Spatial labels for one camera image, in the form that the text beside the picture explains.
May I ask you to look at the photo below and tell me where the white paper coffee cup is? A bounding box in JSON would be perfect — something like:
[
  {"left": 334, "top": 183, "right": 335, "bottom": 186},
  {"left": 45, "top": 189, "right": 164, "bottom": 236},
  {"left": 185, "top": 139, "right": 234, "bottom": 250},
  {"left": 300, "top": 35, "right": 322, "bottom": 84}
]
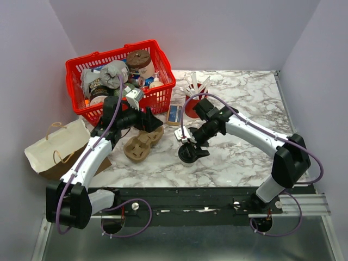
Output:
[{"left": 182, "top": 161, "right": 194, "bottom": 167}]

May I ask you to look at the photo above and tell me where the grey crumpled bag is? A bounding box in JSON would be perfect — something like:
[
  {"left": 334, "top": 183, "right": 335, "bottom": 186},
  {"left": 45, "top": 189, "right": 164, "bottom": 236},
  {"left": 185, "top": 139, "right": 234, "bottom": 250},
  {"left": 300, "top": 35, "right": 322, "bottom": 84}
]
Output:
[{"left": 80, "top": 60, "right": 130, "bottom": 97}]

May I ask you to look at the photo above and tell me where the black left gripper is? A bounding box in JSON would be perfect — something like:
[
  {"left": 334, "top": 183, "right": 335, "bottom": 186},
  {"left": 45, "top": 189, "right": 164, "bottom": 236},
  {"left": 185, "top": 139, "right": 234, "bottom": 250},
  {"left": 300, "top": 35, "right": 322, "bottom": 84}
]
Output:
[{"left": 117, "top": 100, "right": 163, "bottom": 133}]

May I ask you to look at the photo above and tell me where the black plastic cup lid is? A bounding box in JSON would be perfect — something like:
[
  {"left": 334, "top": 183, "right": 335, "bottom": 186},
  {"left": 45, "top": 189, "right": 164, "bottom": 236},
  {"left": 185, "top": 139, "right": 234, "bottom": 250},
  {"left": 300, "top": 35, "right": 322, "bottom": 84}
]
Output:
[{"left": 178, "top": 144, "right": 198, "bottom": 164}]

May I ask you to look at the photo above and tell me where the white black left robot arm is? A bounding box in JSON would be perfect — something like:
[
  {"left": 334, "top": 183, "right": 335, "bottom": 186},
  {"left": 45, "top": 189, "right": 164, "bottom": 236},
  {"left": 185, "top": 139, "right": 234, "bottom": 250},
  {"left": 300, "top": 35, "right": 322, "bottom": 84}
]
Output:
[{"left": 46, "top": 96, "right": 163, "bottom": 234}]

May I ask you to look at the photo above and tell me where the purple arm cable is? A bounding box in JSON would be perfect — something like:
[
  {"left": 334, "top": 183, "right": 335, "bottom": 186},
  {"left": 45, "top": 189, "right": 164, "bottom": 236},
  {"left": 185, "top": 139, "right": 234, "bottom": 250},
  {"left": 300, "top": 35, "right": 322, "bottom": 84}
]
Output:
[
  {"left": 55, "top": 75, "right": 153, "bottom": 239},
  {"left": 179, "top": 93, "right": 325, "bottom": 237}
]

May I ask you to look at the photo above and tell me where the green round melon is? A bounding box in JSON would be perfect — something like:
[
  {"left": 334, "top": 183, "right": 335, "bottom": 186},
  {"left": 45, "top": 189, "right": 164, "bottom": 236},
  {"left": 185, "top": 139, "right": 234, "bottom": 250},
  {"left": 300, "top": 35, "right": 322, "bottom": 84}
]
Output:
[{"left": 111, "top": 83, "right": 135, "bottom": 97}]

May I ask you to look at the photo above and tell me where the brown lidded round container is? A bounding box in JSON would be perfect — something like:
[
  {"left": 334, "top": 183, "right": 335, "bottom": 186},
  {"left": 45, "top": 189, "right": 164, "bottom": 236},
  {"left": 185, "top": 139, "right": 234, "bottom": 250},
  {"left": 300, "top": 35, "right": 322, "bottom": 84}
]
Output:
[{"left": 126, "top": 49, "right": 155, "bottom": 79}]

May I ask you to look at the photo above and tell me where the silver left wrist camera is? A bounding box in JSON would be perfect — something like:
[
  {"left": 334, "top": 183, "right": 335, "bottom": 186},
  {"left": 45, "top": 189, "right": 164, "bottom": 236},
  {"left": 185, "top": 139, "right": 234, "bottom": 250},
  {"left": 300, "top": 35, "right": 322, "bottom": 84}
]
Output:
[{"left": 126, "top": 88, "right": 144, "bottom": 110}]

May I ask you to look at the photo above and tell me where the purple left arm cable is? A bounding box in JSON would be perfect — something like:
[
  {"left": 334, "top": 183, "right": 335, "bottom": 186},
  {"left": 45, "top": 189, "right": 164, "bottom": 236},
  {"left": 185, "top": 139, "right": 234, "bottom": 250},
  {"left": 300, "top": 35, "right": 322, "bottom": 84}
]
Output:
[{"left": 55, "top": 75, "right": 153, "bottom": 239}]

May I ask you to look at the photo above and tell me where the small white pump bottle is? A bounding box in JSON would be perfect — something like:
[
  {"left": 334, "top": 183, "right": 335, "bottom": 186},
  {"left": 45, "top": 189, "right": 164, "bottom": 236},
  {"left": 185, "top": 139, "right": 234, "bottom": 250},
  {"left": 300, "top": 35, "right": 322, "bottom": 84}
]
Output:
[{"left": 149, "top": 73, "right": 164, "bottom": 89}]

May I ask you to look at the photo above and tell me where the red ribbed cup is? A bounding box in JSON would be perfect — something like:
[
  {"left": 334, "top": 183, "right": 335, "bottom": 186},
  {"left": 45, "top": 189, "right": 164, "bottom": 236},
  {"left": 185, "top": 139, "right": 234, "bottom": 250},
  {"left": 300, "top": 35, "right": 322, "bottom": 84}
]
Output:
[{"left": 184, "top": 83, "right": 206, "bottom": 119}]

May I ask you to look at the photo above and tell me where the cardboard cup carrier tray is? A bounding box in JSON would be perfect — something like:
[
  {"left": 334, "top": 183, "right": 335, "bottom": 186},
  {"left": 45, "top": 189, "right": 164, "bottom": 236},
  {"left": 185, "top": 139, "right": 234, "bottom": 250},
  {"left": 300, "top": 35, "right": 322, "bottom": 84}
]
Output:
[{"left": 123, "top": 126, "right": 164, "bottom": 163}]

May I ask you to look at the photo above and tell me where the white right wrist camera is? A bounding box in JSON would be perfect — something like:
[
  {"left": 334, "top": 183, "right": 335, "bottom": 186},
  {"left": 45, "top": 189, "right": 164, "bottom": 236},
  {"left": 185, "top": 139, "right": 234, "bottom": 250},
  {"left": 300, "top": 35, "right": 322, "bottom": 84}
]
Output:
[{"left": 174, "top": 127, "right": 191, "bottom": 144}]

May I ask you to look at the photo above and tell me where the red plastic shopping basket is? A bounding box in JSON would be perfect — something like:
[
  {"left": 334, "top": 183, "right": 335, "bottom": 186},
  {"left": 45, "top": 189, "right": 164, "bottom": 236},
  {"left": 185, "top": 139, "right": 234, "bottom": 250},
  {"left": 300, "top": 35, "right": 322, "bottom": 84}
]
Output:
[{"left": 65, "top": 40, "right": 176, "bottom": 126}]

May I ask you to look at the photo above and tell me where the black mounting base rail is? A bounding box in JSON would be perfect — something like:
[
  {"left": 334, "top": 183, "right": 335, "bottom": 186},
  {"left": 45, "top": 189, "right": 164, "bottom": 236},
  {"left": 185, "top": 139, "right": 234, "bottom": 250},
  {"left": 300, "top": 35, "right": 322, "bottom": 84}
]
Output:
[{"left": 86, "top": 186, "right": 283, "bottom": 228}]

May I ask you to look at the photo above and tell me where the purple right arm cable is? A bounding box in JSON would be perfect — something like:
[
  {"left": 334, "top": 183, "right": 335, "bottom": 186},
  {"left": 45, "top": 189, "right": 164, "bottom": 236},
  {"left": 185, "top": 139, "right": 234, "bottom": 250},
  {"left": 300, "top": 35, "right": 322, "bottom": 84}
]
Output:
[{"left": 179, "top": 93, "right": 325, "bottom": 237}]

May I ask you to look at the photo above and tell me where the black gold labelled jar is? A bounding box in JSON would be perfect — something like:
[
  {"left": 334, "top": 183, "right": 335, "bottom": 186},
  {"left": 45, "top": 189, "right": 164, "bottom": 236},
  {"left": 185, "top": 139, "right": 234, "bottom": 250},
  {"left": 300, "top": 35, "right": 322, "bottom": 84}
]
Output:
[{"left": 89, "top": 78, "right": 113, "bottom": 106}]

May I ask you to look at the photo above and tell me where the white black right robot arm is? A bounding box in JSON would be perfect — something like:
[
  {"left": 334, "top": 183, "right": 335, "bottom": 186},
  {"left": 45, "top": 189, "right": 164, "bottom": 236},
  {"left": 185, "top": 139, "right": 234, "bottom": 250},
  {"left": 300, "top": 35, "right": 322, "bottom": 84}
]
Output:
[{"left": 175, "top": 98, "right": 311, "bottom": 213}]

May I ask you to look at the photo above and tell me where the blue tan small box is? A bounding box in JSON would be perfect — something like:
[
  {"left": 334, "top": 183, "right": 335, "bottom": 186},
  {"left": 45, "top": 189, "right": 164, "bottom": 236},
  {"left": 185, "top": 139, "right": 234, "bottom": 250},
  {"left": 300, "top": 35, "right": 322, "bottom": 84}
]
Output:
[{"left": 166, "top": 105, "right": 182, "bottom": 126}]

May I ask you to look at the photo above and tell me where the brown paper bag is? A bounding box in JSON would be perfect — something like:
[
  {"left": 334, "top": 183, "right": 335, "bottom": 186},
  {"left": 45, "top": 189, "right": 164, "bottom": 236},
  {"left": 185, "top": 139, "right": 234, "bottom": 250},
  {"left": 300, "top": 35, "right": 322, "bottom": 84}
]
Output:
[{"left": 24, "top": 117, "right": 113, "bottom": 180}]

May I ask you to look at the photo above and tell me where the blue white can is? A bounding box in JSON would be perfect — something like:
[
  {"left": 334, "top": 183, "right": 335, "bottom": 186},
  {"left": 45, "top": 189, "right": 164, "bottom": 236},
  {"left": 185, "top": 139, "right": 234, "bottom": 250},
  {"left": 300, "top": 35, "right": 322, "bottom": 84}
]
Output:
[{"left": 128, "top": 73, "right": 154, "bottom": 88}]

